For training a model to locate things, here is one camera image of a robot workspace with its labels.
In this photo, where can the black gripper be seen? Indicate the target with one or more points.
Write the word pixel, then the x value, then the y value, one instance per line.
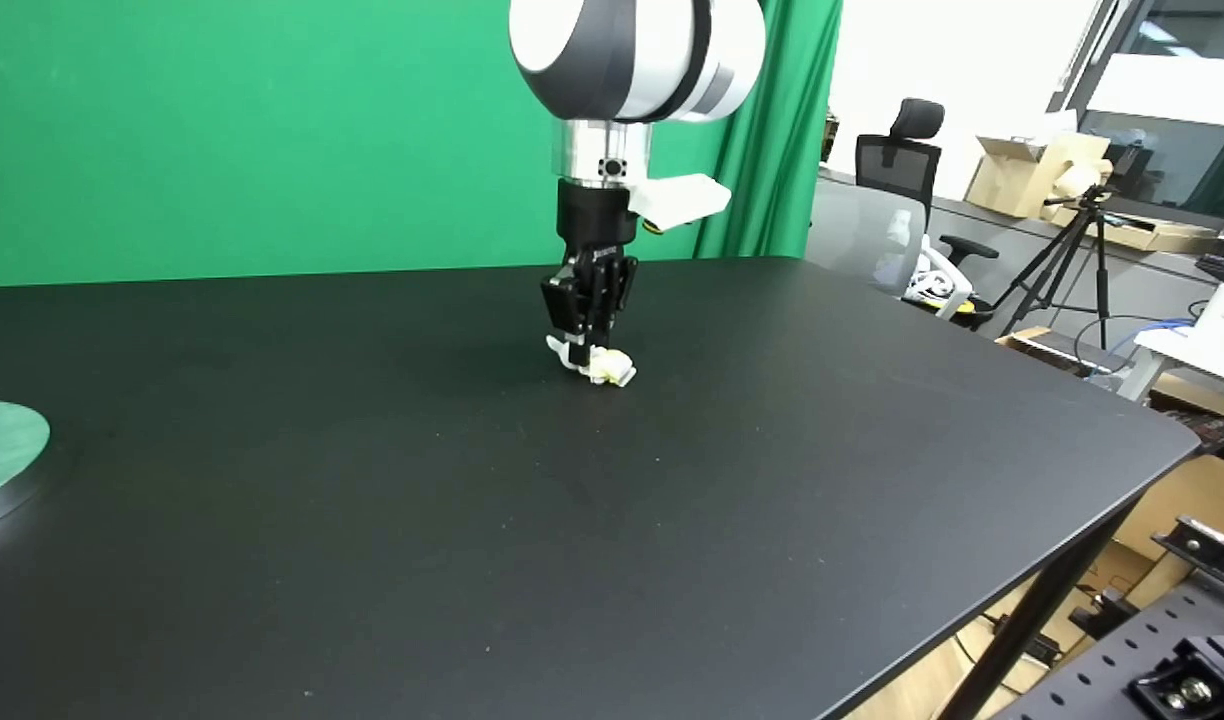
pixel 593 277

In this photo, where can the white rabbit toy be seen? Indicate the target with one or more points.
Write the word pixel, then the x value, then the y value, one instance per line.
pixel 593 361

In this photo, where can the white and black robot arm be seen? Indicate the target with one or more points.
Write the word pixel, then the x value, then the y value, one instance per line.
pixel 608 74

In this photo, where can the black office chair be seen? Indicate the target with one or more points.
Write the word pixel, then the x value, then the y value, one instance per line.
pixel 899 176

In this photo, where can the open cardboard box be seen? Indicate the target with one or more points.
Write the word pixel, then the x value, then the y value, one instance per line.
pixel 1018 176

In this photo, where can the green backdrop curtain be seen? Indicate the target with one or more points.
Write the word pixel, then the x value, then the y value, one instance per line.
pixel 267 137

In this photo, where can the black table leg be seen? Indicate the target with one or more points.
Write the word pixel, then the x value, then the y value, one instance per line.
pixel 1045 592

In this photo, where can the green round plate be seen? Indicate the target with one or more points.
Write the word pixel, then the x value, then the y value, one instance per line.
pixel 20 442

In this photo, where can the white side desk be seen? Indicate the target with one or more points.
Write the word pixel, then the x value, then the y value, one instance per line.
pixel 1192 347

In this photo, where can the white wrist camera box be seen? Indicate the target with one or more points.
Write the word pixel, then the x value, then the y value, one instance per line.
pixel 673 202

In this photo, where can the black camera tripod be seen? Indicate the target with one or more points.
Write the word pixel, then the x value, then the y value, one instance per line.
pixel 1043 277

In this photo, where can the black metal rail frame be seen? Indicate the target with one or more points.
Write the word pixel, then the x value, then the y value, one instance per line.
pixel 1159 664

